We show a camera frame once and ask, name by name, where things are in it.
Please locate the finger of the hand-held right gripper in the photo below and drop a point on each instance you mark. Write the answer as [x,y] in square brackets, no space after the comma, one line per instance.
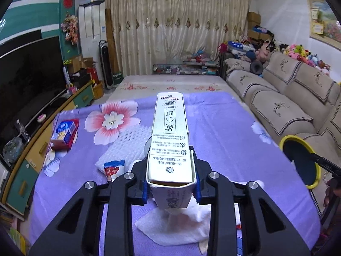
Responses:
[323,162]

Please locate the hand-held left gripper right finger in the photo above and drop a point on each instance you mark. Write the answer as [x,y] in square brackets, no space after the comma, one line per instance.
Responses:
[197,194]

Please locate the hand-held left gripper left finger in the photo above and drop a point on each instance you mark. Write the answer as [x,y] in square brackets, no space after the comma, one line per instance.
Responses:
[145,192]

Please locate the yellow rimmed dark trash bin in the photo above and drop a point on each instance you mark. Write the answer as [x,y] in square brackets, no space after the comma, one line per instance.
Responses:
[298,165]

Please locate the white tissue paper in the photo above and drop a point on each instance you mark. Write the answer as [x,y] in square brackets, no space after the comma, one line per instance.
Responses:
[170,229]

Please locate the white foam fruit net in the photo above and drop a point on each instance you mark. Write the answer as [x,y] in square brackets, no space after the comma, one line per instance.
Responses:
[125,144]

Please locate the white floral carton box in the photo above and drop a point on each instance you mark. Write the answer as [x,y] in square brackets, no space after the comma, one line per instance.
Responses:
[170,128]

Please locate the small white red packet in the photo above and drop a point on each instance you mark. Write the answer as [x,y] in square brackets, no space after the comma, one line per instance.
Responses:
[113,168]

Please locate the purple floral blanket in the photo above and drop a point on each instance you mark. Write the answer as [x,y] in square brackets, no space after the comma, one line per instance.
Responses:
[226,138]

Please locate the beige sofa with deer covers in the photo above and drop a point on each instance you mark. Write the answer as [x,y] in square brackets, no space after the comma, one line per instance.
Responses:
[279,104]

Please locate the blue and red box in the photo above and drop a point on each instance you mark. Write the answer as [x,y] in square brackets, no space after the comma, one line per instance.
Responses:
[65,133]

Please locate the cream floral mattress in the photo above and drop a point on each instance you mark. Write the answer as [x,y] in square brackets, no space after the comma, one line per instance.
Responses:
[159,84]

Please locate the yellow crate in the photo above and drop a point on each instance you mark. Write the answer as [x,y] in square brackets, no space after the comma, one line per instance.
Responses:
[97,90]

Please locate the pile of plush toys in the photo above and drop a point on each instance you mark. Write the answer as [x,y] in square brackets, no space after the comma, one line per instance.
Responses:
[295,50]

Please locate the dark neck pillow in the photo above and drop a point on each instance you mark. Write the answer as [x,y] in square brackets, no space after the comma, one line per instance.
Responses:
[257,67]

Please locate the green yellow television cabinet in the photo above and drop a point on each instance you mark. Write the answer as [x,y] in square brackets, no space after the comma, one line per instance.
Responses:
[26,170]

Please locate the low shelf with books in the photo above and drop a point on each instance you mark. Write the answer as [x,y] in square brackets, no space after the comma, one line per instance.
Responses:
[186,68]

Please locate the small pink item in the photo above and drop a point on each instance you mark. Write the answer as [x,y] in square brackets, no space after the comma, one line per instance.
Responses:
[41,117]

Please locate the black tower fan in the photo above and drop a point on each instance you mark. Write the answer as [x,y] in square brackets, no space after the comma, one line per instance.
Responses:
[105,66]

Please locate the clear water bottle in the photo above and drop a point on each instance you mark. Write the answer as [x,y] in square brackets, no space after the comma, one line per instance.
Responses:
[23,132]

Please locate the glass ashtray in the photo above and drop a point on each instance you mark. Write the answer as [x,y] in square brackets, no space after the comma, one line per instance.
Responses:
[12,149]

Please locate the pile of books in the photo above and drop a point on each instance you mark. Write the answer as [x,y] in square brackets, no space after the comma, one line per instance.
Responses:
[10,234]

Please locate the blue white starred bag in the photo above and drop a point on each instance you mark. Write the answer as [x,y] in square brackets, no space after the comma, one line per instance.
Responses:
[238,46]

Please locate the open cardboard box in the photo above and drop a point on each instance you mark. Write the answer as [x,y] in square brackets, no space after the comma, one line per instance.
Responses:
[77,62]

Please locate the cream patterned curtain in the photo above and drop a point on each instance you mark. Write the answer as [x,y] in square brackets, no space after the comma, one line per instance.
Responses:
[173,45]

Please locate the large black television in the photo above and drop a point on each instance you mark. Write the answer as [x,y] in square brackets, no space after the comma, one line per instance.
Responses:
[26,80]

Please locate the white standing air conditioner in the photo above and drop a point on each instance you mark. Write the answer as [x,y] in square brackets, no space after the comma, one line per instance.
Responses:
[90,26]

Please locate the hanging dried flower decoration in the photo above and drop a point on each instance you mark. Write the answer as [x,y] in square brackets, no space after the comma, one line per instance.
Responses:
[70,28]

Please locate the framed flower wall picture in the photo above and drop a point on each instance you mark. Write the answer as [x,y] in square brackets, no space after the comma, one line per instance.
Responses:
[326,18]

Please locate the red round wall ornament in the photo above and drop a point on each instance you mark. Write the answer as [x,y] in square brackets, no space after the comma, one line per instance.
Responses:
[68,2]

